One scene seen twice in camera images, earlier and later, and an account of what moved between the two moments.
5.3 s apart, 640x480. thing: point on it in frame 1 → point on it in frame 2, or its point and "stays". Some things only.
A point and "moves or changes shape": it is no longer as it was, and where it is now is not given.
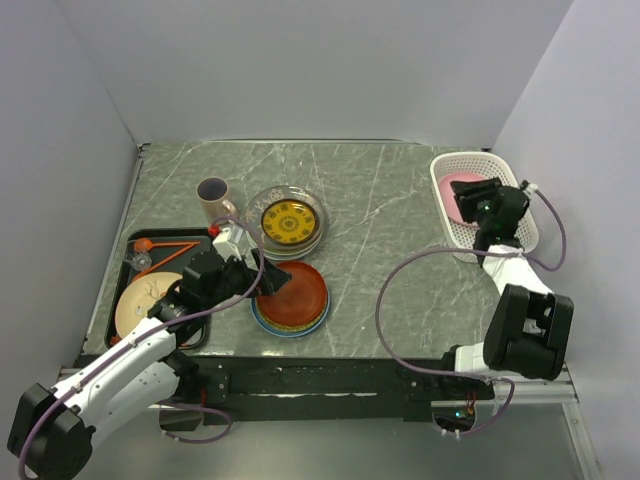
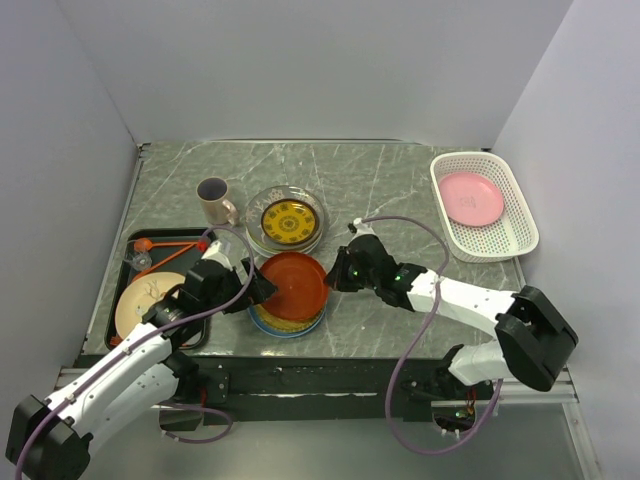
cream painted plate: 138,296 stays
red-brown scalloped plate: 298,302 moves or changes shape
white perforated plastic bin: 460,235 stays
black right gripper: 466,197 → 337,277
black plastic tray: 160,250 stays
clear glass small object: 140,261 stays
